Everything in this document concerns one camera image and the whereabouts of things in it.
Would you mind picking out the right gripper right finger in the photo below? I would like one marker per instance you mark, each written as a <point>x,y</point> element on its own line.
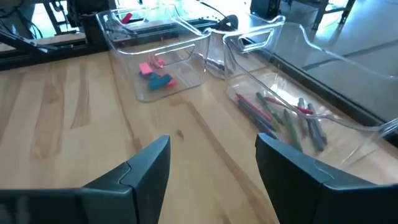
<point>286,177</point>

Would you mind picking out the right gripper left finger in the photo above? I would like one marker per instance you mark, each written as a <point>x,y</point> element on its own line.
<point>146,180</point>

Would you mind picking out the grey pen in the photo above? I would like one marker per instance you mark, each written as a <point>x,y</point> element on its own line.
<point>317,130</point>

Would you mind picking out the green crayon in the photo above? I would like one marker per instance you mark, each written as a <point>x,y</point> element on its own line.
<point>292,130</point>
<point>269,107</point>

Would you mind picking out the red marker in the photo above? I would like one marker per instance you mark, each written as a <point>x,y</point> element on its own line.
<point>253,107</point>

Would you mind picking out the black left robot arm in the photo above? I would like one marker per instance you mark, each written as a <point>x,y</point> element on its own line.
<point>93,28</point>

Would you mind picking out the clear plastic bin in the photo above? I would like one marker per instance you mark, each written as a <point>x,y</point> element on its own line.
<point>342,93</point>
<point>248,31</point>
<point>124,71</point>

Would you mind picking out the small red tag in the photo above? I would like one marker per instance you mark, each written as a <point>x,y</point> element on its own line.
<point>126,18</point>

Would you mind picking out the black clamp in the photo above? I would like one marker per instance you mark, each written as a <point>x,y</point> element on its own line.
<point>228,21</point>

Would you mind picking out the grey table leg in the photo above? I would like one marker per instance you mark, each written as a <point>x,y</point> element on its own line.
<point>329,12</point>

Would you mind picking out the black floor box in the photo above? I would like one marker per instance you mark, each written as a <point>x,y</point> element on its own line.
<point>264,7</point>

